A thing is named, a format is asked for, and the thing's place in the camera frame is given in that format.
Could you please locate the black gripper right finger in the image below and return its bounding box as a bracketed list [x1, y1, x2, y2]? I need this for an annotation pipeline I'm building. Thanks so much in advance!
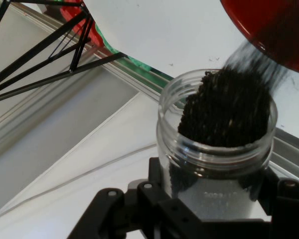
[258, 166, 299, 239]

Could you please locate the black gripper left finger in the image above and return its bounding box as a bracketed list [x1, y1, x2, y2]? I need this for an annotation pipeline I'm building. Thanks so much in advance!
[67, 156, 215, 239]

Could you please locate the clear plastic jar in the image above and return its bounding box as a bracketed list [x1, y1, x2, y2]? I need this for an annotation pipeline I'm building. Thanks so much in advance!
[156, 68, 279, 220]

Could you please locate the black tripod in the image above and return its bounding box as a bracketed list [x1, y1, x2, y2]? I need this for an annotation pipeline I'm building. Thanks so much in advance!
[0, 0, 127, 104]

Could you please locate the red bowl black rim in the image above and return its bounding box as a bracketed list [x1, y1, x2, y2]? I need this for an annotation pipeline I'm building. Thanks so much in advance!
[219, 0, 299, 77]

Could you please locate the red foam block stack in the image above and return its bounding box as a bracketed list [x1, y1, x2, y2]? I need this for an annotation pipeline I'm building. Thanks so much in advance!
[59, 0, 100, 48]

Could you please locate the aluminium wall rail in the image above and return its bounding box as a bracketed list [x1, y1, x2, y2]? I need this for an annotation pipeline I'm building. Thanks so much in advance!
[0, 2, 299, 175]

